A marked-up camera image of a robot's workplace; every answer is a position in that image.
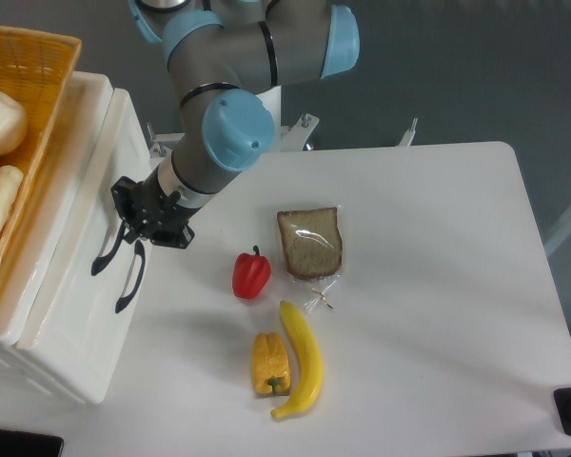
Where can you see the black device bottom left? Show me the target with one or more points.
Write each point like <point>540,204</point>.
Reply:
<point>20,443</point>

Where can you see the white top drawer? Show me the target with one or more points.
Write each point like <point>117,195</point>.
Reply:
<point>79,321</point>

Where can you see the yellow banana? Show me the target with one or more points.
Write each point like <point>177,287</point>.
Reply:
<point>310,360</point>

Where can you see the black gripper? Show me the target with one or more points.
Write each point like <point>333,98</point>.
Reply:
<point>146,211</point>

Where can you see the orange plastic basket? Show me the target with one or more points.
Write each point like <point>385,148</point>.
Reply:
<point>35,68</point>

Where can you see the round white bread bun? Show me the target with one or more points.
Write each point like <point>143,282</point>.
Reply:
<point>13,124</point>

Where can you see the yellow bell pepper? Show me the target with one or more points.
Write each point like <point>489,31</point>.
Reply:
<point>270,367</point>

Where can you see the bagged brown bread slice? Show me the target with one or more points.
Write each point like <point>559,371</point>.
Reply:
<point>313,252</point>

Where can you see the white plastic drawer cabinet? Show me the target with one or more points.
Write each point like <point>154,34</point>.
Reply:
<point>43,220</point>

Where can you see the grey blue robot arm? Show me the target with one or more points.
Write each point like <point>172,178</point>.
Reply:
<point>221,56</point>

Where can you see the red bell pepper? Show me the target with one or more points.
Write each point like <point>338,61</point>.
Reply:
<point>251,273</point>

